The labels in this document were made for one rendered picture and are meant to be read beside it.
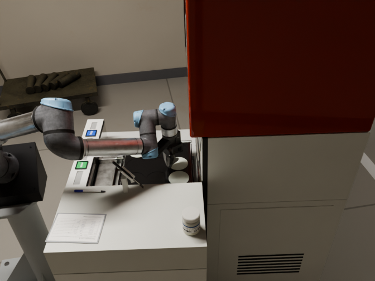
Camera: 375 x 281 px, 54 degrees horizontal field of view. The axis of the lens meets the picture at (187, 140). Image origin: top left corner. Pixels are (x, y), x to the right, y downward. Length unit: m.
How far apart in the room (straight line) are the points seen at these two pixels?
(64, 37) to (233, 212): 3.05
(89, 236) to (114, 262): 0.14
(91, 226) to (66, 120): 0.44
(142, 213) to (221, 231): 0.53
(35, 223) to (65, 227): 0.57
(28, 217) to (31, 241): 0.17
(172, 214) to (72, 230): 0.40
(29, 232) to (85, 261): 0.67
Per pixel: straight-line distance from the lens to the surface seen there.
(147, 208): 1.61
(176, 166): 1.88
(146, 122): 1.64
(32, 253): 2.32
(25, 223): 2.14
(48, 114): 1.49
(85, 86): 4.00
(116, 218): 1.59
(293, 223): 1.99
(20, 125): 1.62
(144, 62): 4.44
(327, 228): 2.09
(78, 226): 1.60
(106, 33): 4.30
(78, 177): 1.83
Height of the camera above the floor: 2.15
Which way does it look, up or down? 38 degrees down
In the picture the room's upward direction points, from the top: 2 degrees counter-clockwise
